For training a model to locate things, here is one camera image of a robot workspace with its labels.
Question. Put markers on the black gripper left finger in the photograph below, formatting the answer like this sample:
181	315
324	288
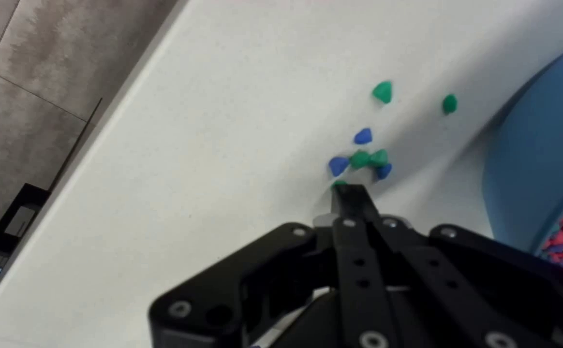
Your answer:
351	271

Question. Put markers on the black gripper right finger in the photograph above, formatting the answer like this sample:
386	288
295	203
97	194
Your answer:
475	290

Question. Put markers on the green sweet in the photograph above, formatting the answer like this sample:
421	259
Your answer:
378	155
359	159
450	103
384	91
339	182

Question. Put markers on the blue plastic bowl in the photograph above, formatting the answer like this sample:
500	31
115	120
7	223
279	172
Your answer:
533	161

